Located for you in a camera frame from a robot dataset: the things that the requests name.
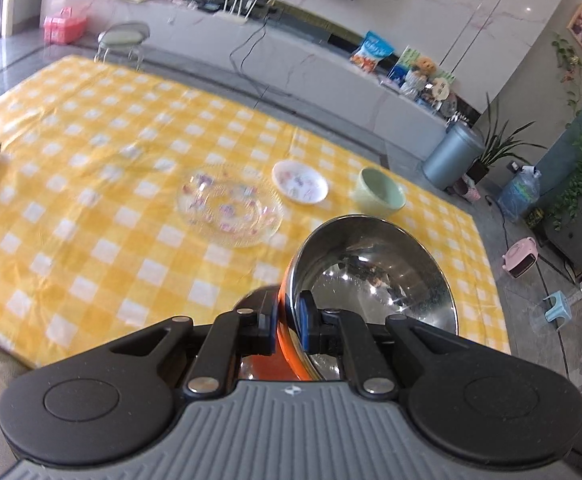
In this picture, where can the blue snack bag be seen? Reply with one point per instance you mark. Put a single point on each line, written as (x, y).
(371, 52)

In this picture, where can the light blue plastic stool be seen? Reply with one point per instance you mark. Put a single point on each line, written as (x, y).
(560, 305)

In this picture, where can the long-leaf potted plant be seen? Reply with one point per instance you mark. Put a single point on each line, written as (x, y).
(496, 147)

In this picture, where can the large clear water bottle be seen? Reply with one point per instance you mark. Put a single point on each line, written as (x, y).
(520, 192)

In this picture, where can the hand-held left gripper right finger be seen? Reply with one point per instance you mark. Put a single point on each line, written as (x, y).
(307, 327)

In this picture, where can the green snack bag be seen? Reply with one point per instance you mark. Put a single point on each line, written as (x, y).
(410, 56)

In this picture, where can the hanging vine plant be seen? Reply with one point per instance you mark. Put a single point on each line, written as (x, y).
(570, 67)

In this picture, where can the clear glass patterned plate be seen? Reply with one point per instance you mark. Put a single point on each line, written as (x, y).
(231, 206)

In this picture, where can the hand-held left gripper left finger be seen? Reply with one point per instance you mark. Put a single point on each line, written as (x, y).
(270, 327)

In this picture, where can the small white sticker plate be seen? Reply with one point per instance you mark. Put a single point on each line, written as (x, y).
(300, 181)

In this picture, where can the round metal stool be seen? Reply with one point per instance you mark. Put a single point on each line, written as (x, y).
(122, 36)

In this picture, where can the grey metal trash can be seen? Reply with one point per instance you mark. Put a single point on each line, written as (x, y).
(452, 155)

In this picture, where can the white router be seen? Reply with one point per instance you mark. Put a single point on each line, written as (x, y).
(233, 15)

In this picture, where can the orange steel bowl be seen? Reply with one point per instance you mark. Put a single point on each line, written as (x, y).
(371, 270)

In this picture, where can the pink space heater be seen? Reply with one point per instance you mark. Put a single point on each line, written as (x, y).
(520, 259)

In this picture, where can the pale green ceramic bowl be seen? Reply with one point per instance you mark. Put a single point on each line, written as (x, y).
(378, 192)

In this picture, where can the long white marble cabinet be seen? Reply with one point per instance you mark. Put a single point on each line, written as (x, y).
(311, 55)

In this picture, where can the pink plastic basket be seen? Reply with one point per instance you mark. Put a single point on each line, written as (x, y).
(65, 25)

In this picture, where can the yellow checkered tablecloth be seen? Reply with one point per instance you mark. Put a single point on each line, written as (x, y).
(96, 185)

